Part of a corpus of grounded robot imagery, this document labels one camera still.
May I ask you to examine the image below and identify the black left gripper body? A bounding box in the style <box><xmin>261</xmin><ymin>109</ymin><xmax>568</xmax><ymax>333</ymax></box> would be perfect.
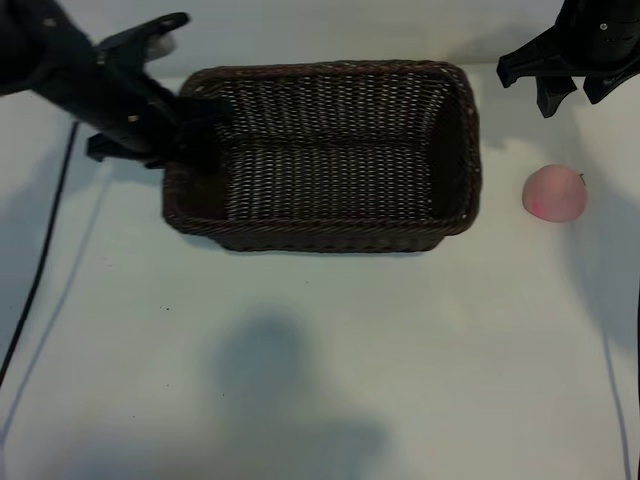
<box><xmin>69</xmin><ymin>47</ymin><xmax>190</xmax><ymax>169</ymax></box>

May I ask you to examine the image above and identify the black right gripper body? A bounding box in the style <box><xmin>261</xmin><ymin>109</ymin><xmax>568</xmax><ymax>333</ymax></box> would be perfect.
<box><xmin>497</xmin><ymin>0</ymin><xmax>640</xmax><ymax>105</ymax></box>

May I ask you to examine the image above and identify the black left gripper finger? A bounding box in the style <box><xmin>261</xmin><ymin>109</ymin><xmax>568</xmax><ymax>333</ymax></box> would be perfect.
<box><xmin>164</xmin><ymin>131</ymin><xmax>222</xmax><ymax>172</ymax></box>
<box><xmin>178</xmin><ymin>97</ymin><xmax>235</xmax><ymax>132</ymax></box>

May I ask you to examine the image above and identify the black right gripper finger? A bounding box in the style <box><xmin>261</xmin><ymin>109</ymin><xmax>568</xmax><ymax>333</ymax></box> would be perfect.
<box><xmin>537</xmin><ymin>74</ymin><xmax>561</xmax><ymax>119</ymax></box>
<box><xmin>555</xmin><ymin>74</ymin><xmax>578</xmax><ymax>102</ymax></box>

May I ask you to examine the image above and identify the pink peach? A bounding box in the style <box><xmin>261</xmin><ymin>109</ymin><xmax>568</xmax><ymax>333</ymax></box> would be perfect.
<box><xmin>522</xmin><ymin>163</ymin><xmax>589</xmax><ymax>224</ymax></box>

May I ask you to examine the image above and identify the dark brown wicker basket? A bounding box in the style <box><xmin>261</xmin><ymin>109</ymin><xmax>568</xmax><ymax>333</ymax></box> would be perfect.
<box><xmin>162</xmin><ymin>59</ymin><xmax>485</xmax><ymax>254</ymax></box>

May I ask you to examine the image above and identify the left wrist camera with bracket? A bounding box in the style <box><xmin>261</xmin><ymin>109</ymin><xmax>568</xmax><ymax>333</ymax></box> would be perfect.
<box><xmin>96</xmin><ymin>12</ymin><xmax>191</xmax><ymax>65</ymax></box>

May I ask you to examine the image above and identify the thin black table cable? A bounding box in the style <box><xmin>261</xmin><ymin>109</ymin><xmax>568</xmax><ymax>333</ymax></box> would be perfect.
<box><xmin>0</xmin><ymin>119</ymin><xmax>80</xmax><ymax>389</ymax></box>

